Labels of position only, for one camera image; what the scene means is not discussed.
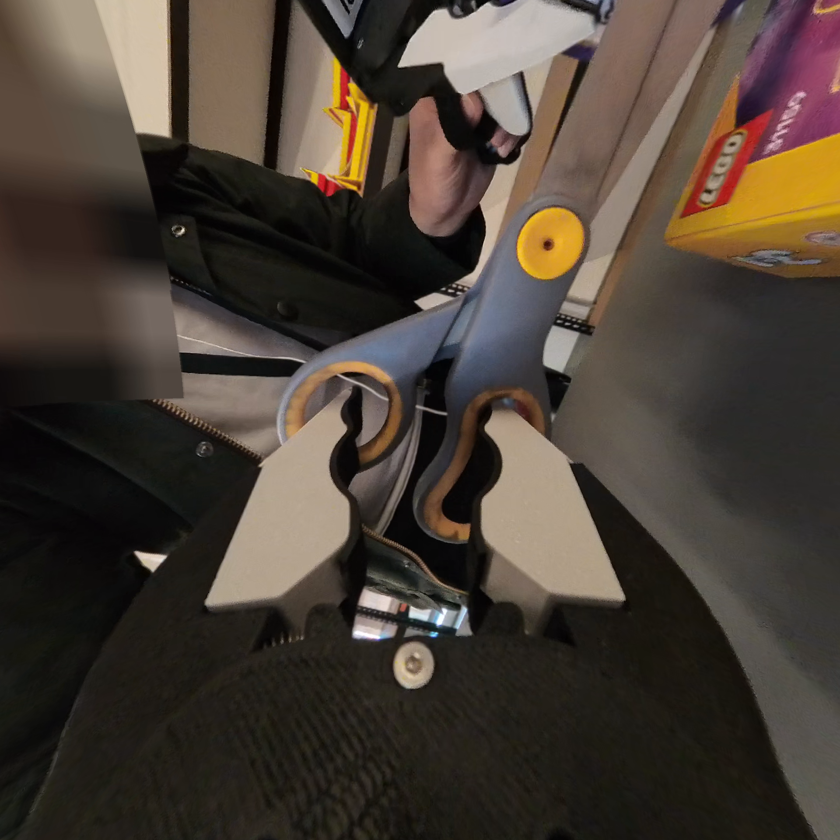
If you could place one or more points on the grey yellow scissors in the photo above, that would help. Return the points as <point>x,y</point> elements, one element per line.
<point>505,315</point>

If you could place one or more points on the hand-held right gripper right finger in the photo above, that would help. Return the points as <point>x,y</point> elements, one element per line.
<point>544,525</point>

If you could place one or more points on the person's left forearm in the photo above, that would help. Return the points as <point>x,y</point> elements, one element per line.
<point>275,229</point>

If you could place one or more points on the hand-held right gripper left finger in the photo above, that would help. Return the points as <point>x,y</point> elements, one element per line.
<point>289,518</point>

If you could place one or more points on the yellow red boxes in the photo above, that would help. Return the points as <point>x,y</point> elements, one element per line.
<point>351,131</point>

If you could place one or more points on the person's left hand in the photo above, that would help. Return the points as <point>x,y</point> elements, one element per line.
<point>446,184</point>

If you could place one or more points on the person's white shirt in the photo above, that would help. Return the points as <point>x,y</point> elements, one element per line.
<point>229,394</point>

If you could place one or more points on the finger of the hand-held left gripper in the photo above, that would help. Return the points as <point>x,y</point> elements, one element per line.
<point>499,39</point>

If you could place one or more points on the yellow purple toy set box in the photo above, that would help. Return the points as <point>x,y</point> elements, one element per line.
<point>787,98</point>

